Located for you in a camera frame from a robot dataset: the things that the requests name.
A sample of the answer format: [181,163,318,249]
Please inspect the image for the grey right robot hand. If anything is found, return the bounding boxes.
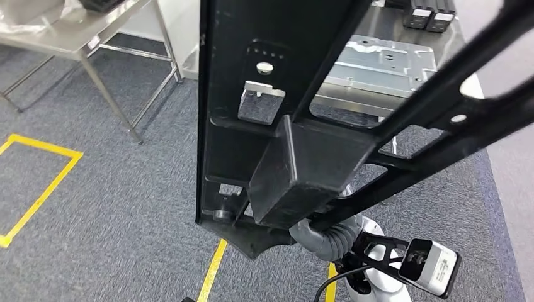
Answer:
[288,218,324,254]

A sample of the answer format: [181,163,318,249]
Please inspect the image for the black plastic car part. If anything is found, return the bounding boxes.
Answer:
[195,0,534,260]

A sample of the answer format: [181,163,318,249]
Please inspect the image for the yellow floor tape square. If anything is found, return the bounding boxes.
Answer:
[196,238,339,302]
[0,133,84,249]

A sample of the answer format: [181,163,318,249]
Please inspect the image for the large stamped metal plate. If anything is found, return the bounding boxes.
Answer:
[310,34,438,118]

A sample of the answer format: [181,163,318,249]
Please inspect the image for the white cabinet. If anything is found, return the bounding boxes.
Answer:
[118,0,202,81]

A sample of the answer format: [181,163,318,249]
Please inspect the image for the black battery box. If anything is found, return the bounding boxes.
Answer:
[425,0,457,34]
[402,0,436,30]

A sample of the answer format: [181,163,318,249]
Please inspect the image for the black flat item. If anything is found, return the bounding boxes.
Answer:
[79,0,127,13]

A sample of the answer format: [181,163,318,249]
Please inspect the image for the stainless steel side table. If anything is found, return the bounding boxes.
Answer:
[0,0,185,146]

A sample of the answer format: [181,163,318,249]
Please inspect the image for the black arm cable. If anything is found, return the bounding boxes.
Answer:
[314,266,370,302]

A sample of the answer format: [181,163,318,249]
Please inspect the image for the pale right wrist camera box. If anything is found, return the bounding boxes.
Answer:
[398,238,463,301]

